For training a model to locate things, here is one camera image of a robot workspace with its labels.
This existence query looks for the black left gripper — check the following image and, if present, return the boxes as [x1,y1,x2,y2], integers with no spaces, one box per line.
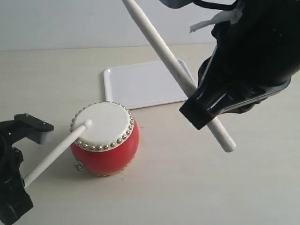
[0,120,33,225]

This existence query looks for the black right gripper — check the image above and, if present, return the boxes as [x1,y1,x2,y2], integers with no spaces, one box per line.
[180,0,300,130]

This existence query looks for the long wooden drumstick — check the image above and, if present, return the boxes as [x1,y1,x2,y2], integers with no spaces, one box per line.
[123,0,236,153]

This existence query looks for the short wooden drumstick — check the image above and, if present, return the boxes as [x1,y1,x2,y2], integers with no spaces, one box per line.
[24,120,92,188]

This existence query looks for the red small drum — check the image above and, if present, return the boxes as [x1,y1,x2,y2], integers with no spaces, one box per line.
[69,101,140,176]

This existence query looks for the white rectangular tray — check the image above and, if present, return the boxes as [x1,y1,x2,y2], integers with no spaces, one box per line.
[103,61,187,109]

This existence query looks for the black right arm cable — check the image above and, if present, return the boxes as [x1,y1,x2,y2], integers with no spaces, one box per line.
[194,0,240,11]

